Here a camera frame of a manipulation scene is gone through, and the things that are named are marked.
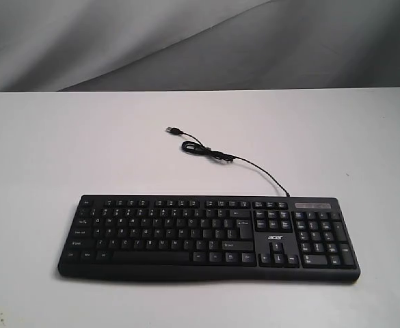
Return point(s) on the black acer keyboard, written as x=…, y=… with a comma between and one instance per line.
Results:
x=179, y=238

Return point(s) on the grey backdrop cloth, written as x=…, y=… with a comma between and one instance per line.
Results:
x=88, y=46

